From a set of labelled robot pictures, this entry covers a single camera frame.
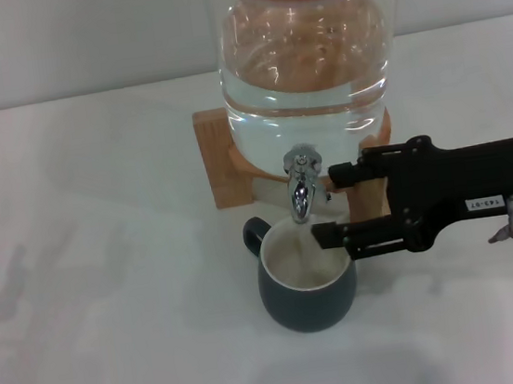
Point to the dark green ceramic cup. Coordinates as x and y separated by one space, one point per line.
308 307

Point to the wooden dispenser stand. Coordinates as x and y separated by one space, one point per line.
217 159

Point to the glass water dispenser jar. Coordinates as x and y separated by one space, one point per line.
311 101

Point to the chrome faucet tap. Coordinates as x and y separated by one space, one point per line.
301 196

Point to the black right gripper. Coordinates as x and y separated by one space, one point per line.
470 175

